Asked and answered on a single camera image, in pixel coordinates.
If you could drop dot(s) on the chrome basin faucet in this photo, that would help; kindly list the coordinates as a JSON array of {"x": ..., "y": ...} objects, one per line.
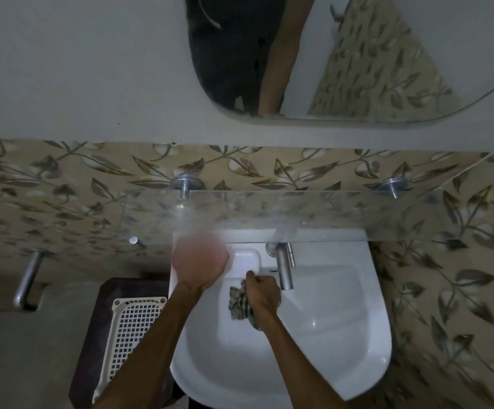
[{"x": 284, "y": 268}]

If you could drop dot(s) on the chrome shelf mount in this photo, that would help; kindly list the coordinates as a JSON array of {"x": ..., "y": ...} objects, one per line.
[
  {"x": 185, "y": 183},
  {"x": 393, "y": 186}
]

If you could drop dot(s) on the person's left forearm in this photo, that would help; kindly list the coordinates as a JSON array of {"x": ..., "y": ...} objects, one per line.
[{"x": 149, "y": 353}]

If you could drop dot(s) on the rounded wall mirror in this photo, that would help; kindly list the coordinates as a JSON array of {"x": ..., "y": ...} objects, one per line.
[{"x": 400, "y": 38}]

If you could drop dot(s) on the person's right hand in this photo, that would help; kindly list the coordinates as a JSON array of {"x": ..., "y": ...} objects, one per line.
[{"x": 266, "y": 293}]

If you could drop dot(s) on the chrome wall tap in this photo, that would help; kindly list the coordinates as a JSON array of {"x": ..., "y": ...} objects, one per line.
[{"x": 27, "y": 276}]

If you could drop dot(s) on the white wash basin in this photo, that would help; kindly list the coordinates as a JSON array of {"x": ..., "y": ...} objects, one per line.
[{"x": 328, "y": 319}]

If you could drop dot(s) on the clear glass shelf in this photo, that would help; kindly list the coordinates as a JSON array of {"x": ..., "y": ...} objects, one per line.
[{"x": 336, "y": 215}]

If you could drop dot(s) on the dark stool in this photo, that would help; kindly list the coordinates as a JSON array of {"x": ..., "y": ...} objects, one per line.
[{"x": 98, "y": 319}]

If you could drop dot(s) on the checkered cleaning cloth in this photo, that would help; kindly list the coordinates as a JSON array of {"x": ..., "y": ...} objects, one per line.
[{"x": 240, "y": 306}]

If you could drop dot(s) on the white plastic perforated basket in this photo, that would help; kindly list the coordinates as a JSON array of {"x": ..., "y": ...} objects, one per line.
[{"x": 132, "y": 327}]

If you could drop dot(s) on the person's left hand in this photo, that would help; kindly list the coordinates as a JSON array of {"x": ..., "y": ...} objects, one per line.
[{"x": 196, "y": 268}]

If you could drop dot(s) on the person's right forearm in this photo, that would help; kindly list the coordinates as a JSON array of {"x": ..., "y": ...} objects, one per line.
[{"x": 302, "y": 362}]

